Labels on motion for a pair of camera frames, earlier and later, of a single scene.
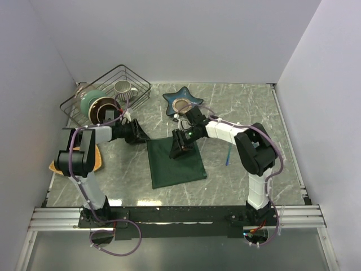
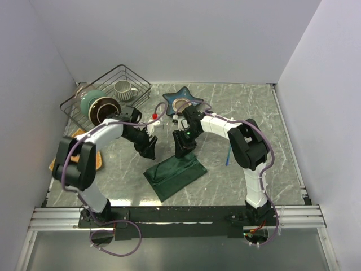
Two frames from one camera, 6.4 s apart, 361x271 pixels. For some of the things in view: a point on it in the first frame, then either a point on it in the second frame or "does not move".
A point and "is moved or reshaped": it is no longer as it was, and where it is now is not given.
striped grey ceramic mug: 123,91 does not move
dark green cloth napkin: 165,171 is moved or reshaped
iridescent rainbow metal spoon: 227,161 does not move
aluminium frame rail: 299,217 does not move
